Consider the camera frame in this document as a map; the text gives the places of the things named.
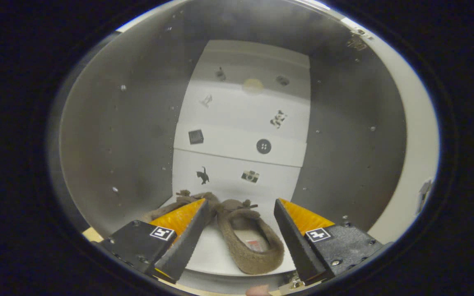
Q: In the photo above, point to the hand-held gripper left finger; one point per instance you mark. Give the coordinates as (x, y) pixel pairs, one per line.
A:
(185, 242)

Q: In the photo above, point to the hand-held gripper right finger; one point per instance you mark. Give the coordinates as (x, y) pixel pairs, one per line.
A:
(296, 242)

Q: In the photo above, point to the brown slipper shoe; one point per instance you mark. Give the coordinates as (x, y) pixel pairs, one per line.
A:
(167, 207)
(257, 257)

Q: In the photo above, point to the dark grey shoe cabinet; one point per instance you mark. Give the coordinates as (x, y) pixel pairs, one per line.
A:
(117, 135)

